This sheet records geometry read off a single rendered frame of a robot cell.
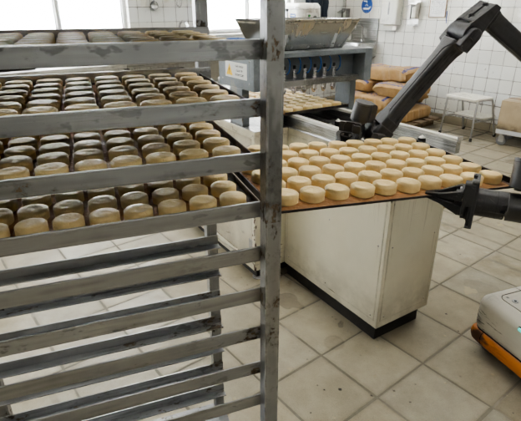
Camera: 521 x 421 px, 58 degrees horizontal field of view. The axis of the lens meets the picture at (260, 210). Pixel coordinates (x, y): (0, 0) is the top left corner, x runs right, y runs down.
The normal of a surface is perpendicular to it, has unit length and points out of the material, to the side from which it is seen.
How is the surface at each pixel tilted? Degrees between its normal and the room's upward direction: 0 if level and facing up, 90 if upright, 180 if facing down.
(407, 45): 90
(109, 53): 90
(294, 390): 0
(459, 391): 0
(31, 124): 90
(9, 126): 90
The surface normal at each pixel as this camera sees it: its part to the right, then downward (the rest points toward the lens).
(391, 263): 0.54, 0.34
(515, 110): -0.75, 0.24
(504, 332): -0.94, 0.14
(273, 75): 0.35, 0.38
